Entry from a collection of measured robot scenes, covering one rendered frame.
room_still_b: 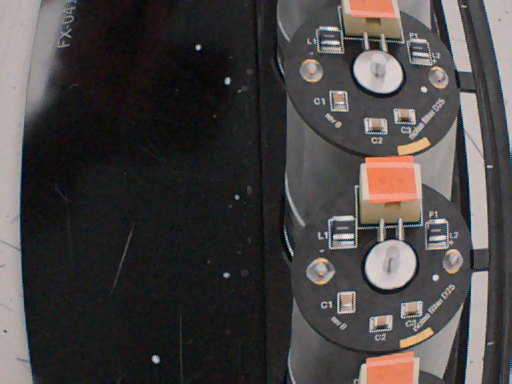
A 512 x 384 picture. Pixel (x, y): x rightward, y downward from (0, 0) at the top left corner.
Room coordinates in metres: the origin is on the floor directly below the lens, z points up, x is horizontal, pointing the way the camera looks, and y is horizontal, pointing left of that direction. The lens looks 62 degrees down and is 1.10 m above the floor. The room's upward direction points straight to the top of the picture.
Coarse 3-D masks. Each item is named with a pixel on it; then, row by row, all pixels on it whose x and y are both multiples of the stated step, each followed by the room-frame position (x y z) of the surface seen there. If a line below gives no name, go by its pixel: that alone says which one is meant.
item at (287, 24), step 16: (288, 0) 0.19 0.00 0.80; (304, 0) 0.19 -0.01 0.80; (320, 0) 0.19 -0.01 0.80; (336, 0) 0.19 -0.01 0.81; (400, 0) 0.19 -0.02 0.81; (416, 0) 0.19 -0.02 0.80; (288, 16) 0.19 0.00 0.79; (304, 16) 0.19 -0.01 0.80; (416, 16) 0.19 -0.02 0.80; (288, 32) 0.19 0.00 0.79
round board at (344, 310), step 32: (352, 192) 0.15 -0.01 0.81; (320, 224) 0.15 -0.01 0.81; (352, 224) 0.15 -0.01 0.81; (384, 224) 0.15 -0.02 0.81; (416, 224) 0.15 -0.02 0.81; (448, 224) 0.15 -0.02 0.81; (320, 256) 0.14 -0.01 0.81; (352, 256) 0.14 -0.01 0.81; (416, 256) 0.14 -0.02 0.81; (320, 288) 0.14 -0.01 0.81; (352, 288) 0.14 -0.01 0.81; (416, 288) 0.14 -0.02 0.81; (448, 288) 0.14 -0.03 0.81; (320, 320) 0.13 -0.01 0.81; (352, 320) 0.13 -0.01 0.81; (384, 320) 0.13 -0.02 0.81; (416, 320) 0.13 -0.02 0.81; (448, 320) 0.13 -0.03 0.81; (384, 352) 0.13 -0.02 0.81
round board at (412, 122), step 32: (320, 32) 0.17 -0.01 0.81; (416, 32) 0.18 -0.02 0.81; (288, 64) 0.17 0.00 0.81; (320, 64) 0.17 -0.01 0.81; (416, 64) 0.17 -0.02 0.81; (448, 64) 0.17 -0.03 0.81; (288, 96) 0.17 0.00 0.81; (320, 96) 0.16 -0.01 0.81; (352, 96) 0.16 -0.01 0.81; (416, 96) 0.17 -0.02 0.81; (448, 96) 0.17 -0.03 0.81; (320, 128) 0.16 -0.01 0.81; (352, 128) 0.16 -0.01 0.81; (384, 128) 0.16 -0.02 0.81; (416, 128) 0.16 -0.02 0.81; (448, 128) 0.16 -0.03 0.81
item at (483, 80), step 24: (480, 0) 0.19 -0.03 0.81; (480, 24) 0.18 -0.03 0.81; (480, 48) 0.18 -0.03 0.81; (480, 72) 0.17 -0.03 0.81; (480, 96) 0.17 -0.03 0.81; (480, 120) 0.16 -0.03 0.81; (504, 120) 0.16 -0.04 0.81; (504, 144) 0.16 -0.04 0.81; (504, 168) 0.15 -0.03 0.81; (504, 192) 0.15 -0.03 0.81; (504, 216) 0.15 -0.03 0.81; (504, 240) 0.14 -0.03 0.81; (480, 264) 0.14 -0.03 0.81; (504, 264) 0.14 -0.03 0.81; (504, 288) 0.14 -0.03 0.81; (504, 312) 0.13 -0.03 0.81; (504, 336) 0.13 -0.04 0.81; (504, 360) 0.12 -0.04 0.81
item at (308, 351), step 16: (400, 240) 0.14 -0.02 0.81; (368, 256) 0.14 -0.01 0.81; (384, 256) 0.14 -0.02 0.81; (400, 256) 0.14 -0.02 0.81; (368, 272) 0.14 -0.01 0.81; (384, 272) 0.14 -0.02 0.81; (400, 272) 0.14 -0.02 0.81; (416, 272) 0.14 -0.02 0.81; (384, 288) 0.14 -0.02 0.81; (400, 288) 0.14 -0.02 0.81; (304, 320) 0.14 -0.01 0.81; (304, 336) 0.14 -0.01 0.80; (320, 336) 0.13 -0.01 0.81; (448, 336) 0.13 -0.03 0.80; (304, 352) 0.13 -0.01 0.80; (320, 352) 0.13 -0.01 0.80; (336, 352) 0.13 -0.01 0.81; (352, 352) 0.13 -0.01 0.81; (400, 352) 0.13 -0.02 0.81; (416, 352) 0.13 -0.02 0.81; (432, 352) 0.13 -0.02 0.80; (448, 352) 0.14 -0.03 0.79; (288, 368) 0.14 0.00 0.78; (304, 368) 0.13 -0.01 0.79; (320, 368) 0.13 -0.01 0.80; (336, 368) 0.13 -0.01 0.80; (352, 368) 0.13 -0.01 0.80; (432, 368) 0.13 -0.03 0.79
